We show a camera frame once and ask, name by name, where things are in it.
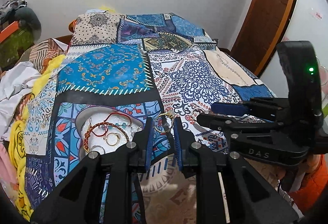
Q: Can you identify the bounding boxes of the gold ring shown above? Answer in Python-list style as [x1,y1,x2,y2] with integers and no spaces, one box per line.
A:
[153,111,176,134]

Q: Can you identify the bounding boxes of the thin red string bracelet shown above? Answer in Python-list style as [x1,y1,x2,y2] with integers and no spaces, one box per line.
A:
[91,111,133,139]

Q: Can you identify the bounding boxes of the red gold braided bracelet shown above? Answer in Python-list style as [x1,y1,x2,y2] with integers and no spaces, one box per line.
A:
[83,121,130,153]

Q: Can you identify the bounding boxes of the purple heart-shaped jewelry box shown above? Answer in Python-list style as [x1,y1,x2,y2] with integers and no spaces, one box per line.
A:
[75,106,145,158]

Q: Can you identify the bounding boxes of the blue patchwork bedspread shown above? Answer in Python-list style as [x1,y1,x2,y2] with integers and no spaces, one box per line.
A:
[26,13,272,213]

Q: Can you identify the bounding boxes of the orange sleeve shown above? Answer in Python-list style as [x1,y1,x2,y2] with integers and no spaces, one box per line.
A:
[288,155,327,213]

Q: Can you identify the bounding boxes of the white wardrobe sliding door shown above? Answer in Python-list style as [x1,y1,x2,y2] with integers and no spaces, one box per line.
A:
[260,0,327,116]

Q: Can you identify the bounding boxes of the brown wooden door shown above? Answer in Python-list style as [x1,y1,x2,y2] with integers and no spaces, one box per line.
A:
[231,0,295,76]

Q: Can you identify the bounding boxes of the striped pillow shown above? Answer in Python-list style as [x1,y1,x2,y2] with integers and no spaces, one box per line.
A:
[16,38,66,73]

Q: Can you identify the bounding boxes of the yellow cloth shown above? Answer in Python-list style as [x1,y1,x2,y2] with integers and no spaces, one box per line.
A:
[8,55,66,221]

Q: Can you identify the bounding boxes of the white cloth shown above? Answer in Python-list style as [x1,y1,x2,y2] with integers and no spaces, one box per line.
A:
[1,61,41,140]

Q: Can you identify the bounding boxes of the green patterned cover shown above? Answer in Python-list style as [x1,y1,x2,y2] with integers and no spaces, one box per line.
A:
[0,28,34,70]

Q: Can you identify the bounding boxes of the orange box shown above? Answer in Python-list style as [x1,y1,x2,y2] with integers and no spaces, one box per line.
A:
[0,21,19,43]

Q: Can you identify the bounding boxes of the pile of clothes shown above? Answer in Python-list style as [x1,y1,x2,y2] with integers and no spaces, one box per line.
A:
[1,0,42,33]

